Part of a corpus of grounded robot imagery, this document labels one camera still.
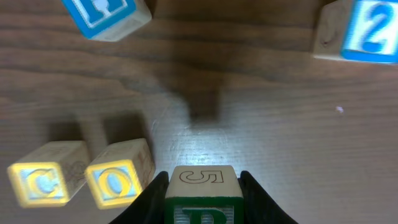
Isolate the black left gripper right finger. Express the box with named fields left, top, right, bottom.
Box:
left=239, top=170, right=298, bottom=224

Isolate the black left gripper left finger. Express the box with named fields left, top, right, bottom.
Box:
left=109, top=171, right=169, bottom=224

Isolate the yellow O block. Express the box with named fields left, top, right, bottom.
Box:
left=85, top=138, right=155, bottom=210

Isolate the green R block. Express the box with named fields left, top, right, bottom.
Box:
left=164, top=166, right=244, bottom=224

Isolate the yellow C block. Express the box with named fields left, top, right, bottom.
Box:
left=7, top=141, right=91, bottom=208

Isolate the blue H block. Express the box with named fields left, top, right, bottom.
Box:
left=62, top=0, right=152, bottom=42

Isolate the blue 2 block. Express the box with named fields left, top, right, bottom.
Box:
left=313, top=0, right=397, bottom=65

